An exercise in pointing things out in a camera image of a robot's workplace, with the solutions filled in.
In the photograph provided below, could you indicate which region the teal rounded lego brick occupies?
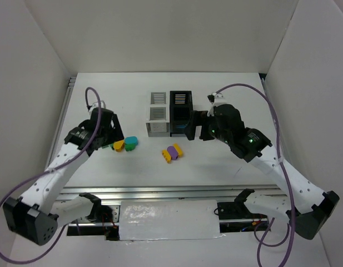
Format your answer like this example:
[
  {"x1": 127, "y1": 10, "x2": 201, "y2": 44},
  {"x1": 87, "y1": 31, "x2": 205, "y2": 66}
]
[{"x1": 125, "y1": 136, "x2": 138, "y2": 146}]

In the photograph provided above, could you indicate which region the right aluminium side rail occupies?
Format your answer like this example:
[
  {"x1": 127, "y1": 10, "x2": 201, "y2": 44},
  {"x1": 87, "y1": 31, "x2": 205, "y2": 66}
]
[{"x1": 261, "y1": 77, "x2": 282, "y2": 146}]

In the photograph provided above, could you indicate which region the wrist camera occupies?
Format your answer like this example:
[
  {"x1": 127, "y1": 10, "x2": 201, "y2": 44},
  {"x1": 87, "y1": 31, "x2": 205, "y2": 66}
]
[
  {"x1": 207, "y1": 92, "x2": 227, "y2": 117},
  {"x1": 88, "y1": 100, "x2": 106, "y2": 112}
]

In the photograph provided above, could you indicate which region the white taped panel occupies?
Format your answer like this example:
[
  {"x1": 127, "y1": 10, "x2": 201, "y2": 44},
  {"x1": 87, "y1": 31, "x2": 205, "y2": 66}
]
[{"x1": 119, "y1": 200, "x2": 221, "y2": 241}]

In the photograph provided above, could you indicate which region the left aluminium side rail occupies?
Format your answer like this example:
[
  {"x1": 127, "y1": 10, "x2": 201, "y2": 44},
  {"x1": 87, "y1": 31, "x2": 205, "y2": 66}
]
[{"x1": 46, "y1": 76, "x2": 77, "y2": 167}]

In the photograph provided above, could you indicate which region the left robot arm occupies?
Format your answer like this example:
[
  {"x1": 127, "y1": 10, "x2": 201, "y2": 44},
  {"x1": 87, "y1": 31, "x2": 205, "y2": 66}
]
[{"x1": 3, "y1": 108, "x2": 124, "y2": 246}]

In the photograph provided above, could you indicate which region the aluminium front rail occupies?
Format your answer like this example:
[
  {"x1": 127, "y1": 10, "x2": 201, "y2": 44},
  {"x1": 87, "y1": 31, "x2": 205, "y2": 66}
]
[{"x1": 57, "y1": 185, "x2": 284, "y2": 205}]

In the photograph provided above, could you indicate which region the black slotted container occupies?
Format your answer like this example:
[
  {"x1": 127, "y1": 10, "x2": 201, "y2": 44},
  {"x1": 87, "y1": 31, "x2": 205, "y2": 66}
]
[{"x1": 170, "y1": 91, "x2": 193, "y2": 137}]

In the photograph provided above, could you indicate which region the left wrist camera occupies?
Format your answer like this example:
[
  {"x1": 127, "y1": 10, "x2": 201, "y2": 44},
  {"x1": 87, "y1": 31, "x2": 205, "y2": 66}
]
[{"x1": 88, "y1": 100, "x2": 106, "y2": 112}]

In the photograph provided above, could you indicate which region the yellow rounded lego brick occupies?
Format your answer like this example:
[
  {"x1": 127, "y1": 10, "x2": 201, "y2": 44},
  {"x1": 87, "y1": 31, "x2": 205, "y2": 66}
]
[{"x1": 113, "y1": 140, "x2": 125, "y2": 152}]

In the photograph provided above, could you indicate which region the aluminium side rail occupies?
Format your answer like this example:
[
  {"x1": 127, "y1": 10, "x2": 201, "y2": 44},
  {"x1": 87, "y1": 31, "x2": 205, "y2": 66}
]
[
  {"x1": 261, "y1": 77, "x2": 282, "y2": 146},
  {"x1": 46, "y1": 76, "x2": 77, "y2": 167}
]

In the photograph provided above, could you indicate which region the white slotted container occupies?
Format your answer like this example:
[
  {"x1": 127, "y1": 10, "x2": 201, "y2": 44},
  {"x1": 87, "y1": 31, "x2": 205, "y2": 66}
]
[{"x1": 146, "y1": 91, "x2": 171, "y2": 137}]

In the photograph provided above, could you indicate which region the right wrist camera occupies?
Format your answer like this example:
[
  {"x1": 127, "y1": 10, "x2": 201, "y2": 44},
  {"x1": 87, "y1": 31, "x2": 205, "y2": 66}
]
[{"x1": 207, "y1": 92, "x2": 227, "y2": 117}]

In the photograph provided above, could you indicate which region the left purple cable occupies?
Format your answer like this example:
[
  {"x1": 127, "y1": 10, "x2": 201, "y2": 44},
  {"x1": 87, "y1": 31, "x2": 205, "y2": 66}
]
[{"x1": 0, "y1": 87, "x2": 101, "y2": 264}]

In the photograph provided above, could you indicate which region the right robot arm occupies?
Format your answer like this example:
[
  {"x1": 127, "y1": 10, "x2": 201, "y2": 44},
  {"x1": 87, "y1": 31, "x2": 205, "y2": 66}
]
[{"x1": 185, "y1": 104, "x2": 340, "y2": 240}]

